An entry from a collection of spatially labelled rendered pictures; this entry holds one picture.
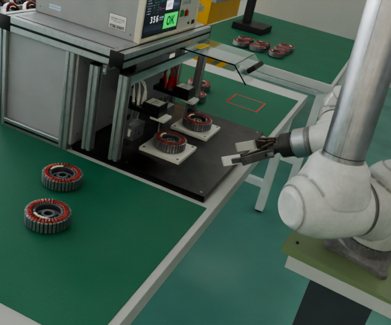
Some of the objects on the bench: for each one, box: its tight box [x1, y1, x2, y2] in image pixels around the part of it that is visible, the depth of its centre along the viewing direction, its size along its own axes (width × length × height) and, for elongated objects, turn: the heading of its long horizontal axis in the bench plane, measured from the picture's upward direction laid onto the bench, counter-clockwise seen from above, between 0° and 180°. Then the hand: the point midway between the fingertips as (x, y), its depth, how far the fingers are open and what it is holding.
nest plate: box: [170, 117, 221, 142], centre depth 188 cm, size 15×15×1 cm
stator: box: [41, 163, 83, 192], centre depth 139 cm, size 11×11×4 cm
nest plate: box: [139, 137, 197, 165], centre depth 168 cm, size 15×15×1 cm
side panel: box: [0, 28, 77, 150], centre depth 155 cm, size 28×3×32 cm, turn 46°
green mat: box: [0, 115, 206, 325], centre depth 130 cm, size 94×61×1 cm, turn 46°
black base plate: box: [72, 97, 263, 203], centre depth 179 cm, size 47×64×2 cm
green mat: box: [162, 63, 299, 137], centre depth 240 cm, size 94×61×1 cm, turn 46°
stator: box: [153, 131, 187, 153], centre depth 167 cm, size 11×11×4 cm
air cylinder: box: [124, 119, 145, 141], centre depth 171 cm, size 5×8×6 cm
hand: (232, 153), depth 159 cm, fingers open, 13 cm apart
